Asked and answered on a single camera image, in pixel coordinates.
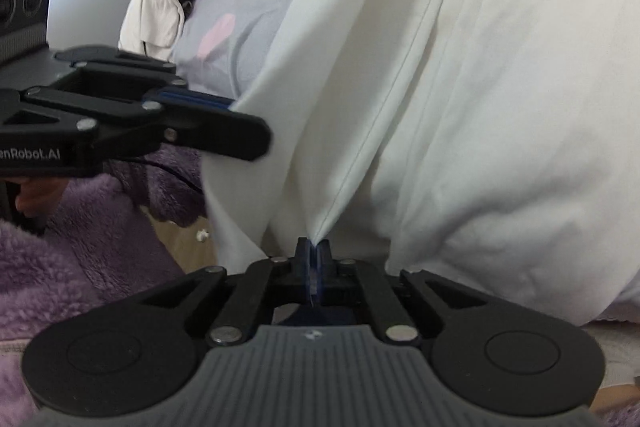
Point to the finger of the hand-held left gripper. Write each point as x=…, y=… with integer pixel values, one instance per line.
x=220, y=133
x=195, y=99

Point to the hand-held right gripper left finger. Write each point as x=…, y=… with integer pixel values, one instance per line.
x=303, y=268

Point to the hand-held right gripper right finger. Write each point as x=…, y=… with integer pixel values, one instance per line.
x=321, y=268

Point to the white shirt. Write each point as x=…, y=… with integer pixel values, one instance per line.
x=475, y=82

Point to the person's left hand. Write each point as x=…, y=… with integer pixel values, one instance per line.
x=42, y=197

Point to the small white scrap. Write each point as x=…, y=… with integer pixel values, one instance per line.
x=202, y=235

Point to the grey pink-dotted bed cover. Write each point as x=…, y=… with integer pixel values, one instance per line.
x=260, y=7

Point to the purple fleece robe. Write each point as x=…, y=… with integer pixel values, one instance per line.
x=75, y=257

